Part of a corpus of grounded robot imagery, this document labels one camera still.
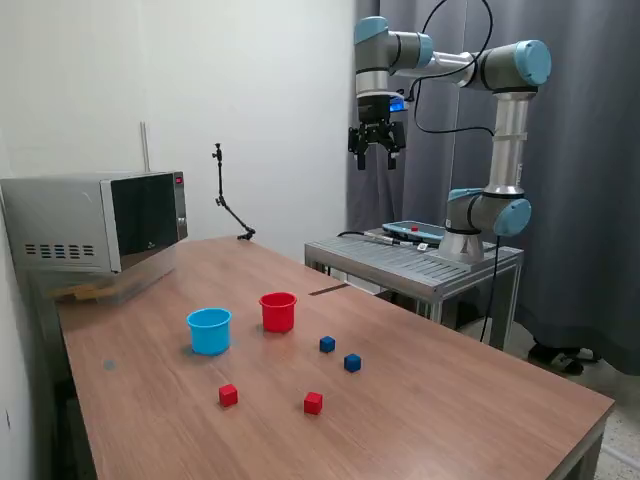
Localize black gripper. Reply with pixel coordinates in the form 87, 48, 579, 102
347, 96, 408, 172

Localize silver blue-jointed robot arm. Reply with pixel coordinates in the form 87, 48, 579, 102
353, 15, 554, 274

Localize blue-edged teach pendant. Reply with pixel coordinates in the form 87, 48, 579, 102
382, 219, 446, 246

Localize grey metal robot stand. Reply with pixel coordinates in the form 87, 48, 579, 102
304, 227, 525, 351

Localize red plastic cup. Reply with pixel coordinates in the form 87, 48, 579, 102
258, 292, 298, 334

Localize grey curtain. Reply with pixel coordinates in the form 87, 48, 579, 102
346, 0, 640, 376

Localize blue plastic cup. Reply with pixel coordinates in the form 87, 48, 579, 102
186, 307, 234, 357

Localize silver microwave oven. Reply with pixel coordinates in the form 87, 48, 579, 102
0, 169, 190, 275

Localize wooden blocks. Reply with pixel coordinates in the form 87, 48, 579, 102
49, 282, 119, 304

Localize black looping arm cable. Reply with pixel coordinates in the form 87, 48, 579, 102
402, 0, 497, 136

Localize black cable with connector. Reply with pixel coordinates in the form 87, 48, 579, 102
335, 229, 431, 251

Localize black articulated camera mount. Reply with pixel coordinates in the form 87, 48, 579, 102
209, 142, 257, 242

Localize black hanging base cable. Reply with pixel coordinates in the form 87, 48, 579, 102
479, 234, 503, 344

